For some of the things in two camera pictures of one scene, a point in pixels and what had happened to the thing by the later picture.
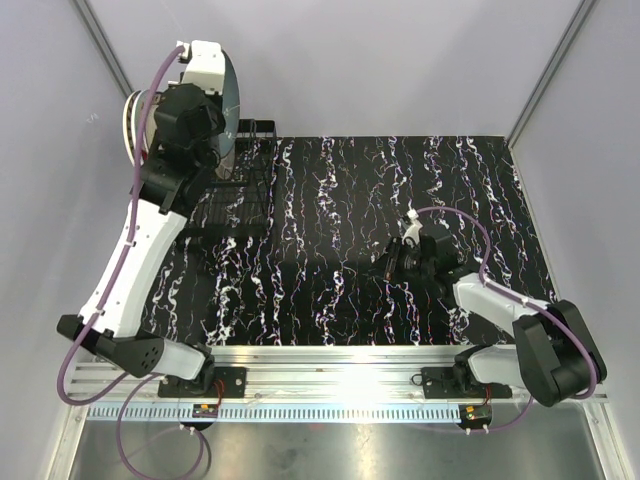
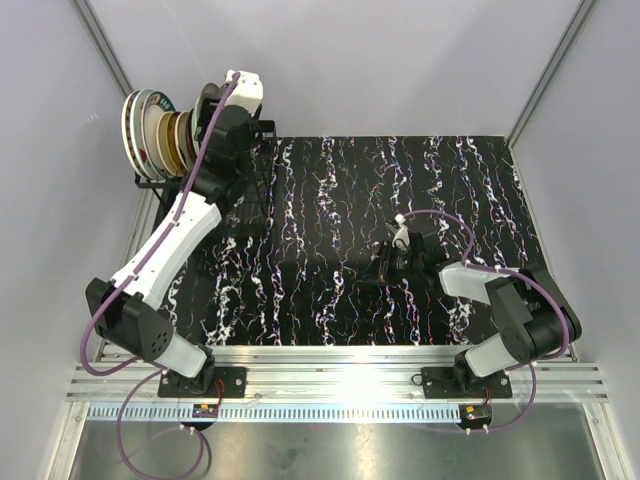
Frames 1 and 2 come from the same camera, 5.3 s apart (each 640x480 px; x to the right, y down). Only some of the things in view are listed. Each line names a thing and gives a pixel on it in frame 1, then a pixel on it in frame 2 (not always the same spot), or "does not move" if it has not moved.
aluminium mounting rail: x=301 y=375 does not move
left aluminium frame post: x=104 y=46 does not move
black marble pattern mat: x=338 y=200 does not move
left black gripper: x=214 y=99 → x=251 y=120
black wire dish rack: x=242 y=205 does not move
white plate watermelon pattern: x=127 y=123 → x=137 y=133
